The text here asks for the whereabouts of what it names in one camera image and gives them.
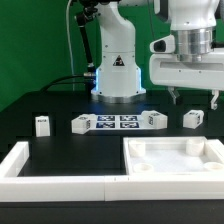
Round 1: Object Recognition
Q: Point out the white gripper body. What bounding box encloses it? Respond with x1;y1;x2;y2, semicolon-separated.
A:
149;53;224;91

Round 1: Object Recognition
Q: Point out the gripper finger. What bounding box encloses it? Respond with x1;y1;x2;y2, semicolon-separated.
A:
211;90;219;110
168;87;180;105

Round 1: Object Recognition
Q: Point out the white square tabletop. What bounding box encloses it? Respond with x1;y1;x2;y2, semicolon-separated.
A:
123;137;224;175

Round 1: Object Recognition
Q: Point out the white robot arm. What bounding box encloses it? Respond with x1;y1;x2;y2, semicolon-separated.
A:
76;0;224;103

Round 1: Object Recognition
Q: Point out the AprilTag marker sheet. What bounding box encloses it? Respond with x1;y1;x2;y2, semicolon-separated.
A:
96;115;139;129

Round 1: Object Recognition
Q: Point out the white U-shaped fence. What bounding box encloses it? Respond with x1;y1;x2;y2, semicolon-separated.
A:
0;142;224;202

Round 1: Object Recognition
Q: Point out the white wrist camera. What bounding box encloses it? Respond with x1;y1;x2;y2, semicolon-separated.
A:
150;35;175;53

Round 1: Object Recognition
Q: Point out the black cable bundle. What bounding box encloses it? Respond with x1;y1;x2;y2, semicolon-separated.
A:
39;74;98;93

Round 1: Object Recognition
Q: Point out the grey hanging cable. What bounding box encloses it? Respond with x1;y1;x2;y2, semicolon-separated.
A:
65;0;76;92

